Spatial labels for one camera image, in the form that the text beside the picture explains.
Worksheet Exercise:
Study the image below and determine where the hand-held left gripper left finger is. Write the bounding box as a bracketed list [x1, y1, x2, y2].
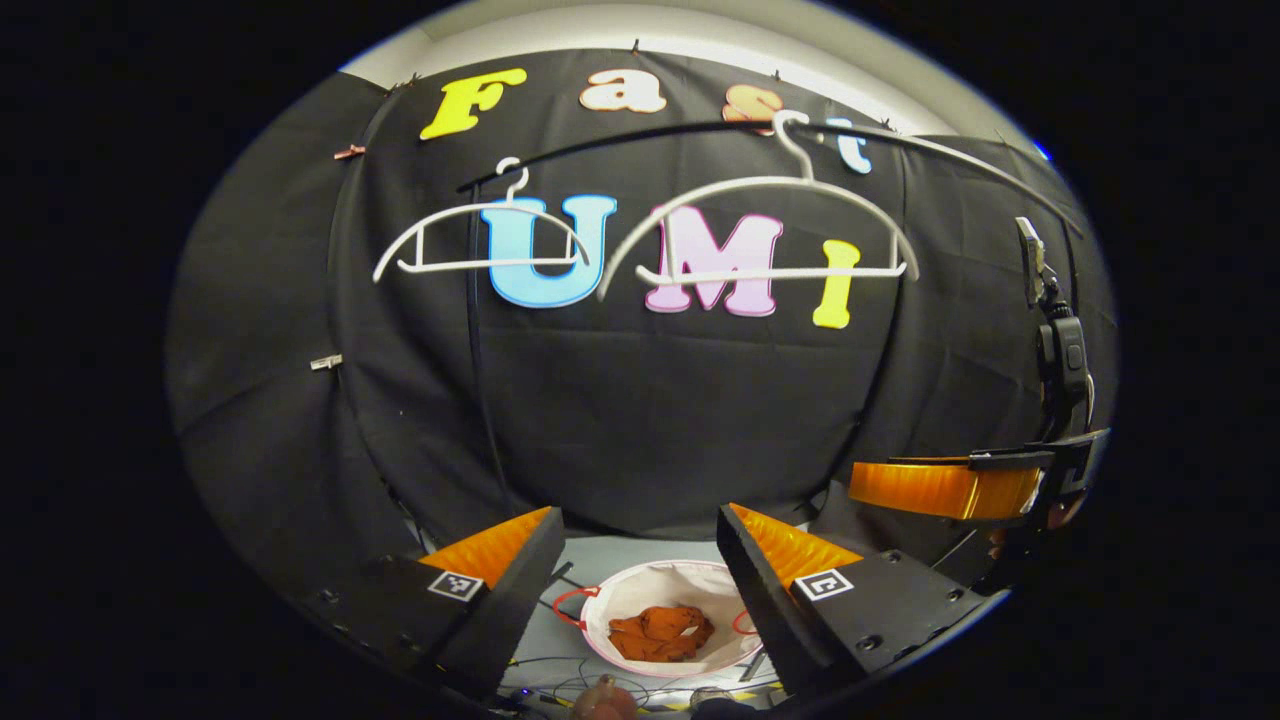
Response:
[308, 505, 568, 701]

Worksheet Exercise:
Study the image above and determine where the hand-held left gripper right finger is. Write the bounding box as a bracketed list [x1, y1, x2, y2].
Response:
[715, 502, 1001, 698]

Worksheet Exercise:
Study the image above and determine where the orange corduroy jacket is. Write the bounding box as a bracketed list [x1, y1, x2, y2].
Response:
[608, 605, 717, 663]

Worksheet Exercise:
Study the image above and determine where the white laundry hamper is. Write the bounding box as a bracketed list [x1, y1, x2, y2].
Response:
[553, 560, 771, 679]

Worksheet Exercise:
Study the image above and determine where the white plastic clothes hanger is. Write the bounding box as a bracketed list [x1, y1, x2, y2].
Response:
[597, 110, 921, 301]

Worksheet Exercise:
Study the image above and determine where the bare white plastic hanger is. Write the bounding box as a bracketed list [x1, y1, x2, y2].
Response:
[372, 157, 593, 284]

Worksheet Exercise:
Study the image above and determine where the black clothes rack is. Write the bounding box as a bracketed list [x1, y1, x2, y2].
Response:
[457, 118, 1088, 491]

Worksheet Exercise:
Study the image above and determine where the black floor cable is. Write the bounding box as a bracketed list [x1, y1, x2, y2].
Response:
[500, 655, 601, 713]

